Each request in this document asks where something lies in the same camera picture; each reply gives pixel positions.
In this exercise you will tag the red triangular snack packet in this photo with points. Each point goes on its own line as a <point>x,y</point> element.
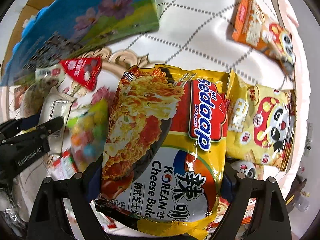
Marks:
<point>83,70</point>

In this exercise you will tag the yellow Sedaap noodle packet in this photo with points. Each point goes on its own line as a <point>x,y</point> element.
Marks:
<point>164,155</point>

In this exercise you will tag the colourful gumball candy bag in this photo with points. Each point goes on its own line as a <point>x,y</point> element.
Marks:
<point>88,134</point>

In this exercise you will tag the blue milk cardboard box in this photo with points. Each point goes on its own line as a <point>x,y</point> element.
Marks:
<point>68,28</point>

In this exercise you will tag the pale green candy wrapper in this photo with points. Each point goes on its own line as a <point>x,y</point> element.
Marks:
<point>53,75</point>

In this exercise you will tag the white patterned quilted mat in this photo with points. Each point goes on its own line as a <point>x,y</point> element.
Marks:
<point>197,33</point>

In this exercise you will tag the red panda snack packet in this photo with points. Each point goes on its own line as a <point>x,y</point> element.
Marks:
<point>252,171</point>

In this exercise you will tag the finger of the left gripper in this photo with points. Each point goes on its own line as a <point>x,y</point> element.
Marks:
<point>12,127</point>
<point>42,131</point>

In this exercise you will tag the orange panda snack packet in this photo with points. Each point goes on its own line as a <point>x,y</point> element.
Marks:
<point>254,28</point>

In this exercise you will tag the clear yellow-edged pastry packet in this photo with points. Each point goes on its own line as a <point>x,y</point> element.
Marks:
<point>54,115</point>

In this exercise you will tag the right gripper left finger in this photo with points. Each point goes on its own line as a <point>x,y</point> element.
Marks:
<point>48,218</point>

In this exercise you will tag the yellow panda snack packet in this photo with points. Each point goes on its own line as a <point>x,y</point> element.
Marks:
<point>261,122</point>

